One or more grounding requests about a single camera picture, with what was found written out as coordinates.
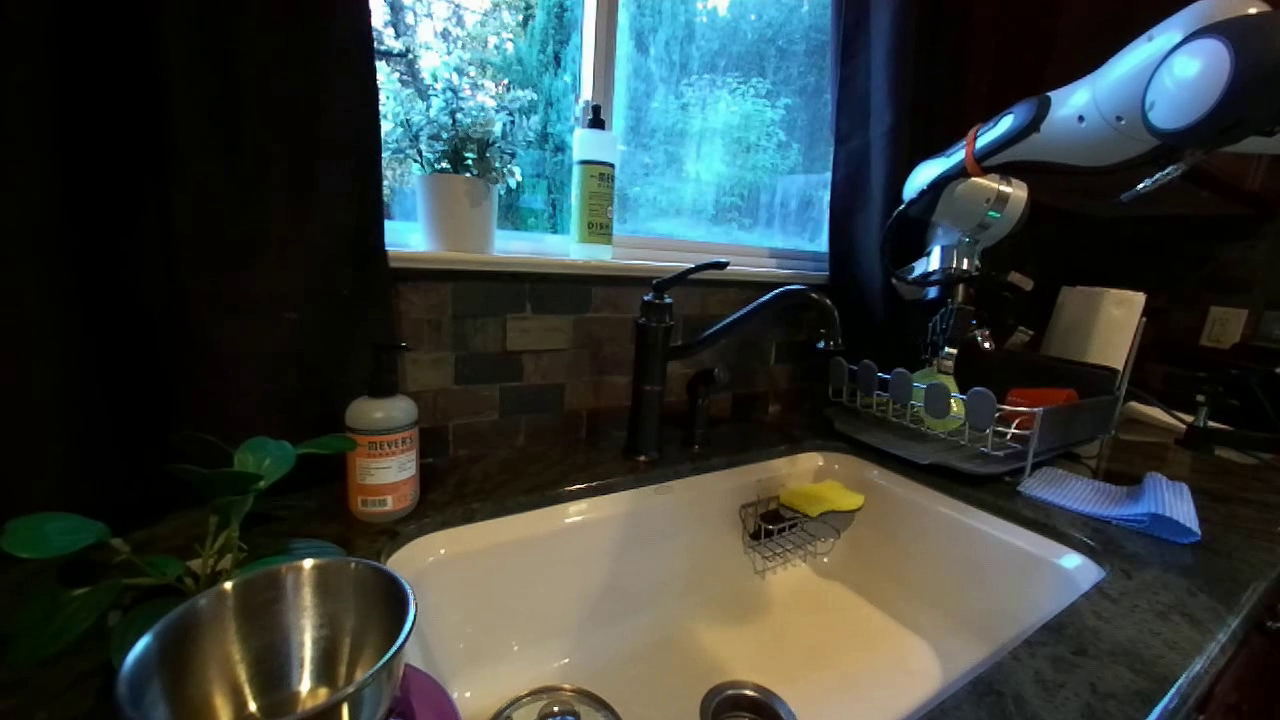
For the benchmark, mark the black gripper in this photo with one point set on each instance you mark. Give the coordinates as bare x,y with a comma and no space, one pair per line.
990,312

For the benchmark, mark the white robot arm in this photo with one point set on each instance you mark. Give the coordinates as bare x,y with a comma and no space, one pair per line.
1196,83

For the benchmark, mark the orange item in rack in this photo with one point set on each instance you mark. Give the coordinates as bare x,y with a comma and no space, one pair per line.
1042,396

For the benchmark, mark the paper towel roll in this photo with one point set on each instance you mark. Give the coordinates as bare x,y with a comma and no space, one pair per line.
1095,327

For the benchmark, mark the stainless steel dish rack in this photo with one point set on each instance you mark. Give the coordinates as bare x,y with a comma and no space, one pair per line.
873,404

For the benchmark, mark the yellow sponge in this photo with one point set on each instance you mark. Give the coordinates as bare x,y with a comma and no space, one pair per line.
821,497

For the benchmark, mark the blue striped dish cloth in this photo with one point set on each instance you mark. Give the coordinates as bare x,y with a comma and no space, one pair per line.
1152,506

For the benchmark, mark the dark bronze faucet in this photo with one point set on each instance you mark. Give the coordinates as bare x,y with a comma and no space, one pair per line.
654,347

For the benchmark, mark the green dish soap bottle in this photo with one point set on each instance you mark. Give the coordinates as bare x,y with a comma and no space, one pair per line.
594,176

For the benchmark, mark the white ceramic sink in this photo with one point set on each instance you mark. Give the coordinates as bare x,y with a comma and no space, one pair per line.
646,599

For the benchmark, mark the sink drain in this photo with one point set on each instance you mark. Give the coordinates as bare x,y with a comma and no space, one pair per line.
743,703

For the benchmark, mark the white flower pot plant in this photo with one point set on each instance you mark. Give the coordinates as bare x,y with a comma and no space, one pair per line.
461,144

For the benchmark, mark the metal sink stopper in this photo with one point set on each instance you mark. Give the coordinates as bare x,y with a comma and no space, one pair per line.
558,703

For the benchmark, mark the orange label pill bottle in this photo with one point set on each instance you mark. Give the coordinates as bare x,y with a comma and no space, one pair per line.
380,458

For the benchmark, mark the purple plate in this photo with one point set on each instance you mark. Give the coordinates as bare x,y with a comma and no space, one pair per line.
423,699

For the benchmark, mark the steel mixing bowl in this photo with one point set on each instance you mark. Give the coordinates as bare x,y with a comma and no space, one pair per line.
298,643

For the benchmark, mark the green leafy plant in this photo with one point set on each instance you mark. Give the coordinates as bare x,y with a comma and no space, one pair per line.
137,585

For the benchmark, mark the wire sponge caddy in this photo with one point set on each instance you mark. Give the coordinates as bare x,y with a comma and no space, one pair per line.
778,533

